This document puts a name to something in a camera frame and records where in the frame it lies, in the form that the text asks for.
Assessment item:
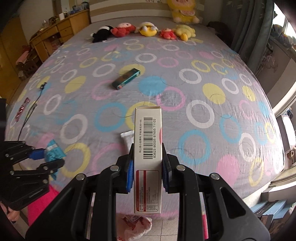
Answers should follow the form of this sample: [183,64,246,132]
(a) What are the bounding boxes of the yellow duck plush toy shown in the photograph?
[173,25,196,42]

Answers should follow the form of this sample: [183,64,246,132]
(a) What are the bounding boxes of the black cable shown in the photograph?
[17,82,48,142]

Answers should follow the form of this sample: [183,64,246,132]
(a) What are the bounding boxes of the small red plush toy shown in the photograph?
[160,28,177,40]

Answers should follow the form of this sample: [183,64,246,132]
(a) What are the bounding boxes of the blue wrapper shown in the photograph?
[43,139,67,181]

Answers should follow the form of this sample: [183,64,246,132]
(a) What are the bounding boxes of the stacked shoe boxes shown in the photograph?
[250,200,295,235]

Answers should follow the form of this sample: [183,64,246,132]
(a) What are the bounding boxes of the large yellow plush doll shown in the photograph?
[166,0,200,24]

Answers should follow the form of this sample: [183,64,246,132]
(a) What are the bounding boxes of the white red trash bag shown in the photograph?
[116,213,152,240]

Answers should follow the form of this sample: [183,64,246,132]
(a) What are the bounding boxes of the dark green slim box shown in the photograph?
[111,68,140,90]

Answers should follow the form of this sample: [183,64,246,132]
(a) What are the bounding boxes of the green curtain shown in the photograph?
[221,0,274,73]

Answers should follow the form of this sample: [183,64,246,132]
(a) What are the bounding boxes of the white barcode box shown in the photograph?
[133,106,163,214]

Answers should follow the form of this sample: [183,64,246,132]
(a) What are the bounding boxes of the wooden dresser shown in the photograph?
[29,10,90,62]

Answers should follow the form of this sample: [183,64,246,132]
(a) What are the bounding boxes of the pink hair clip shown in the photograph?
[15,97,30,122]

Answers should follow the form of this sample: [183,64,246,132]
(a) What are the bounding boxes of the white plastic pouch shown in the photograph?
[120,130,134,153]

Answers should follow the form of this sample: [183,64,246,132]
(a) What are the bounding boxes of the striped headboard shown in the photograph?
[89,0,171,23]

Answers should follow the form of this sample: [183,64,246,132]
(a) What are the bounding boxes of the pink trouser leg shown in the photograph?
[28,185,59,226]

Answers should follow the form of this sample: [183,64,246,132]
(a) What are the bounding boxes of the circle patterned bed sheet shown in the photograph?
[6,22,284,198]

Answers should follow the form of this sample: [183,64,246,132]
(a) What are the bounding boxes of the yellow white plush toy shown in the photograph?
[135,22,159,37]

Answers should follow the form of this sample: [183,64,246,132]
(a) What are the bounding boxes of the wooden wardrobe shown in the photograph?
[0,16,27,104]

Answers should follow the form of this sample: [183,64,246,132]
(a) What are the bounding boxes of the black white plush toy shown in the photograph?
[91,26,113,43]

